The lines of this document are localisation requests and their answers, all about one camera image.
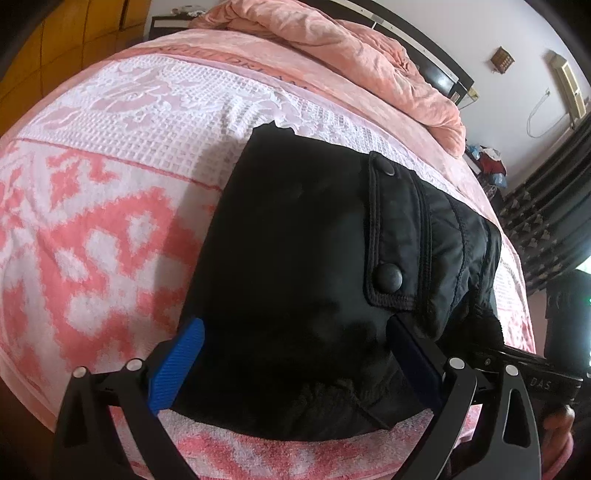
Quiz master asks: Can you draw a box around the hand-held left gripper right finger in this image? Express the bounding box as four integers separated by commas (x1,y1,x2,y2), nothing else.
387,316,542,480

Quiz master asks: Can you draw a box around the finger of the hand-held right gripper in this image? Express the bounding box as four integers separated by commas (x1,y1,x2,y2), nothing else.
466,344,581,403

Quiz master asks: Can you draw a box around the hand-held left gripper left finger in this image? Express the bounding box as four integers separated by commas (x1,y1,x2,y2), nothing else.
50,318,206,480

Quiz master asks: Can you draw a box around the black jacket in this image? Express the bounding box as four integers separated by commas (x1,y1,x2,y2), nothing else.
173,124,505,441

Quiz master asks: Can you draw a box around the person's right hand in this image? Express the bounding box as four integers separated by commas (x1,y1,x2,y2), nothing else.
543,401,577,446

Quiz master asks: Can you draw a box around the dark patterned curtain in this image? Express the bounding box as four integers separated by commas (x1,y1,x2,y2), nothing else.
501,117,591,296

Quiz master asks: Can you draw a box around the pink white patterned towel blanket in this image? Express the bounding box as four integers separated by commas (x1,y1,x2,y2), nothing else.
0,51,539,480

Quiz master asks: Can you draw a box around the red clothing pile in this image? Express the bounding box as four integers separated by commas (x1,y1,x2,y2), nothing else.
480,150,508,178

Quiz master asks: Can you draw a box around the pink patterned bed blanket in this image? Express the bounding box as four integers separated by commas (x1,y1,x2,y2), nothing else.
0,28,539,480

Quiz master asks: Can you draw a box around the dark wooden headboard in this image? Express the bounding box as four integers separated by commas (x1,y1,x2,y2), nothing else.
305,0,476,104

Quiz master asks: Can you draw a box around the pink crumpled comforter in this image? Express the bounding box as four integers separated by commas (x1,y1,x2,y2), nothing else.
187,0,467,160

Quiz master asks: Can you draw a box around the small dark nightstand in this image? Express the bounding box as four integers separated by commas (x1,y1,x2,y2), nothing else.
147,14,204,42

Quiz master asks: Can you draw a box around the orange wooden wardrobe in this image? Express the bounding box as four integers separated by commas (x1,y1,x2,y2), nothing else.
0,0,153,139

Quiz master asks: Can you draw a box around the white wall cable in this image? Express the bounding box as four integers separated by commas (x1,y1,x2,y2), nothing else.
527,88,575,139

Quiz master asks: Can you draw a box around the white wall air conditioner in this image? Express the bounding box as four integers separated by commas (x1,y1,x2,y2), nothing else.
547,52,591,130

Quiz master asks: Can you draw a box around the brown wall ornament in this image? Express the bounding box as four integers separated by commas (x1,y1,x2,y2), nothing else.
490,46,513,73

